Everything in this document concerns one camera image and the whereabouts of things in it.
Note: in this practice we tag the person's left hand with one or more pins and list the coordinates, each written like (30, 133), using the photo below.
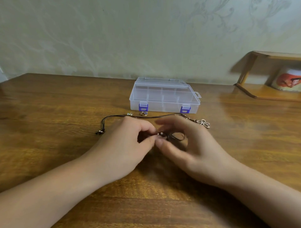
(117, 148)

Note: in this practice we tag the person's right hand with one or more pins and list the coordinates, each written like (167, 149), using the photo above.
(202, 150)

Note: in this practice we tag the person's left forearm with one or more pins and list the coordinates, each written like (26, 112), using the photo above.
(42, 199)

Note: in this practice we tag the clear plastic organizer box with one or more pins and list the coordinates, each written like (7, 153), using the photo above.
(163, 95)

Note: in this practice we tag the white printed mug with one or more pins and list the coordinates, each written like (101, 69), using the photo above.
(287, 79)

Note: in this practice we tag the wooden shelf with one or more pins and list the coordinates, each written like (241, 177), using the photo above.
(268, 90)

